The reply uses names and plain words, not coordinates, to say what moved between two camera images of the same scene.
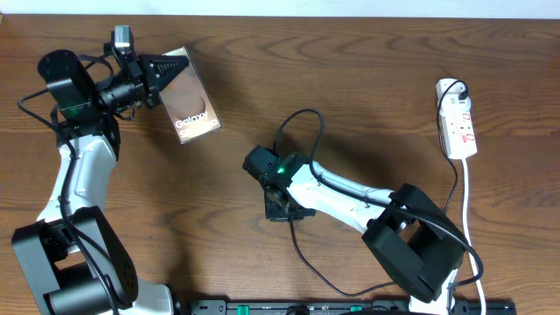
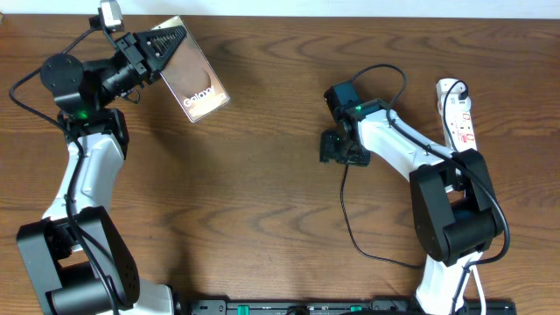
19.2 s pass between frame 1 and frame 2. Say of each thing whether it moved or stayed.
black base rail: stayed
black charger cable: moved
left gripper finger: moved
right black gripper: moved
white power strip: stayed
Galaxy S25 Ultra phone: moved
